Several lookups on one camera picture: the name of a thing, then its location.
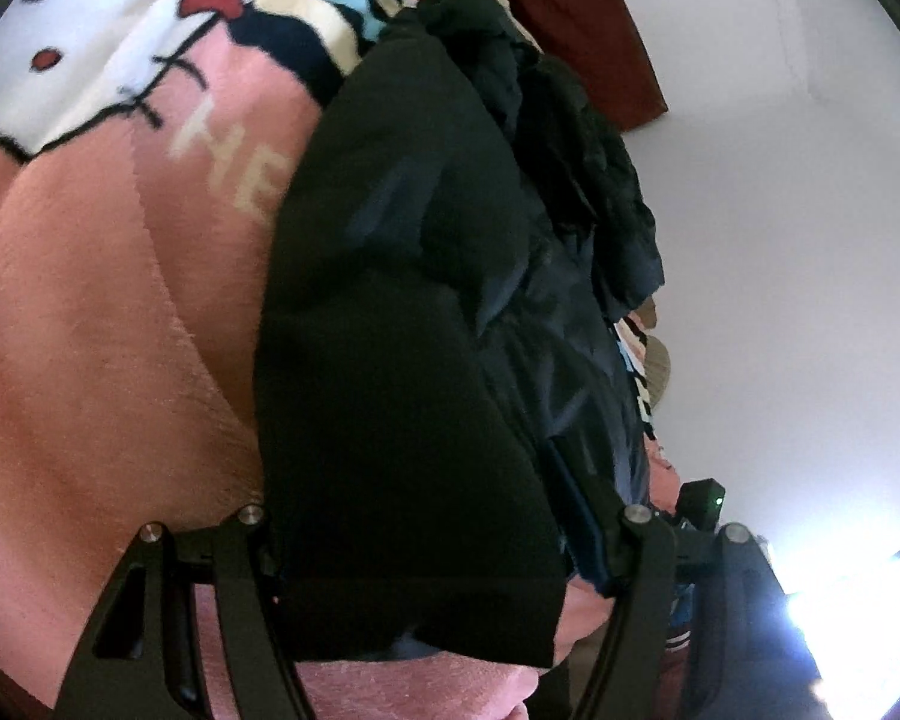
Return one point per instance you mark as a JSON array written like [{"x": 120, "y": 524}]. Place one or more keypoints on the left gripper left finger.
[{"x": 139, "y": 655}]

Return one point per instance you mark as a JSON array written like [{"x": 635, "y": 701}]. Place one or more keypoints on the black hooded winter coat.
[{"x": 448, "y": 426}]

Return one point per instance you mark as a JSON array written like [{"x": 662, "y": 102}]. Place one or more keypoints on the beige woven hand fan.
[{"x": 657, "y": 368}]

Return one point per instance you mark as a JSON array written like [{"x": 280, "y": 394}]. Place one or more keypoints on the dark red headboard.
[{"x": 599, "y": 42}]

